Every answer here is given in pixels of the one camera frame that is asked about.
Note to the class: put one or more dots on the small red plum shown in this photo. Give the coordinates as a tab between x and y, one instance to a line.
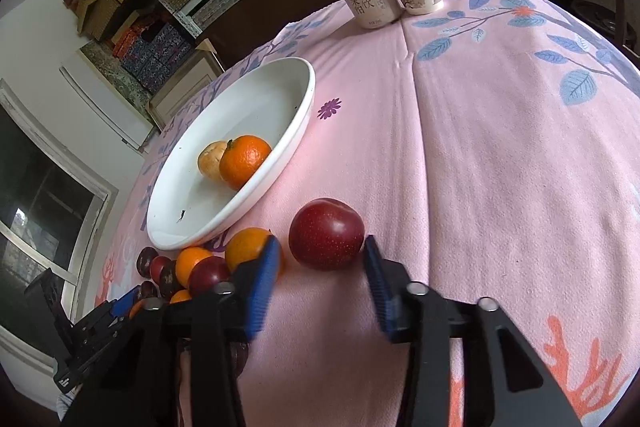
159	268

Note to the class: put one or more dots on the large mandarin orange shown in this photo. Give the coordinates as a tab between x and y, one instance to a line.
245	159

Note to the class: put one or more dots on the small orange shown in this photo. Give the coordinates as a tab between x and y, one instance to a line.
190	264
136	308
181	297

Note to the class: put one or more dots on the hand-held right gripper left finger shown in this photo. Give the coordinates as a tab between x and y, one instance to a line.
262	287

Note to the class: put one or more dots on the large smooth orange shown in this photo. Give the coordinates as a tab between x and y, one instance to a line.
245	249

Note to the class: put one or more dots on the tan round fruit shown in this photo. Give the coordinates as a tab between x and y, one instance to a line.
210	159

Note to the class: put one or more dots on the large red plum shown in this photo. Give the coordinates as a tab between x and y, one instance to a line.
325	232

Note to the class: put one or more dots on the stack of blue patterned boxes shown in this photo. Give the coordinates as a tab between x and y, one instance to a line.
155	57

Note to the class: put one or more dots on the wooden picture frame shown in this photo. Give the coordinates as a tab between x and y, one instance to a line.
185	92

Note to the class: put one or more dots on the green marbled board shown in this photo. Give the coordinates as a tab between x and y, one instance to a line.
112	77

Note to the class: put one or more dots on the white framed window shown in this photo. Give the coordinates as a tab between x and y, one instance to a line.
45	207

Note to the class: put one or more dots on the dark red plum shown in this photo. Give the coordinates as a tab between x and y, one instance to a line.
207	277

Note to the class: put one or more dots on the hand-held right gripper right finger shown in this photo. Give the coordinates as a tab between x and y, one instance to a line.
377	287

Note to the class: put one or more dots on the white oval plate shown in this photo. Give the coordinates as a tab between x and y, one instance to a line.
235	117

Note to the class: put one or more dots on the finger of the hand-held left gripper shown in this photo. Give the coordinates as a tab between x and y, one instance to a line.
107	329
122	305

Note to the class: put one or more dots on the pink printed tablecloth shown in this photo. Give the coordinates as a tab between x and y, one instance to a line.
475	157

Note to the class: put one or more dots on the white board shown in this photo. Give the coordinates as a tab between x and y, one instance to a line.
105	107

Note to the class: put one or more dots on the person's left forearm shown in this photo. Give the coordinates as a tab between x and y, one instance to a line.
65	407

